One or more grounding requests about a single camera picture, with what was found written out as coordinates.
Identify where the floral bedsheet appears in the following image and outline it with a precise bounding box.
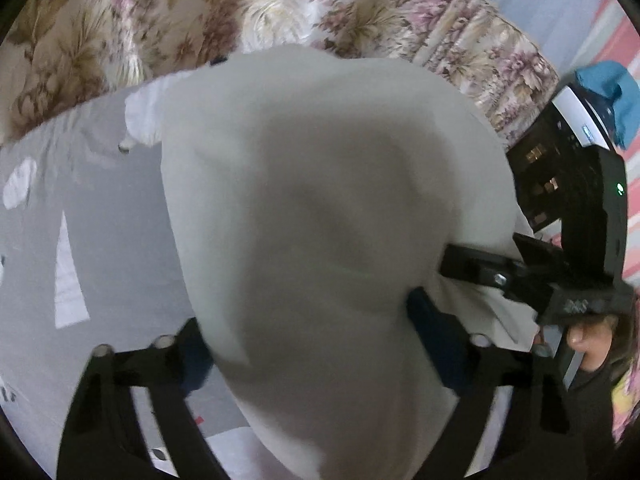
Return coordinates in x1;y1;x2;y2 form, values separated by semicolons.
0;0;561;148

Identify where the grey animal print bed sheet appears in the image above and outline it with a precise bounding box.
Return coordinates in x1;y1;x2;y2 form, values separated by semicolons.
0;72;261;480

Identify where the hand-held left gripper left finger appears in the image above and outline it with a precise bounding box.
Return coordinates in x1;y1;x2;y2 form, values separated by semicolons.
56;317;228;480

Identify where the person's patterned clothing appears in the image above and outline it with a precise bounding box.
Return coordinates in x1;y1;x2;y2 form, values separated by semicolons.
609;290;640;443

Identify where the beige hooded jacket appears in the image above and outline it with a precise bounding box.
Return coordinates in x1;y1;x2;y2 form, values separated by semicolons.
160;45;543;480

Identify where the blue cloth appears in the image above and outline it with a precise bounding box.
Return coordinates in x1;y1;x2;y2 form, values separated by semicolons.
574;61;640;150

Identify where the person's right forearm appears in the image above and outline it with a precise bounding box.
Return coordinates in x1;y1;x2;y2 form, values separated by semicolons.
564;355;620;463

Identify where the water dispenser black cabinet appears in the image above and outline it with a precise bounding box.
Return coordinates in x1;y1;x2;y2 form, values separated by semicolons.
505;84;618;235

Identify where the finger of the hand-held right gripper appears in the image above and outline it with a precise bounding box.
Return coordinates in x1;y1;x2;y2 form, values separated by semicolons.
439;242;551;306

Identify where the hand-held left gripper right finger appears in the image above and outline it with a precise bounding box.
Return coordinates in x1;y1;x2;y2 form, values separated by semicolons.
407;286;591;480

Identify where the person's right hand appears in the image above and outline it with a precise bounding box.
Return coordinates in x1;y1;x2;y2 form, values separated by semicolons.
569;315;617;372

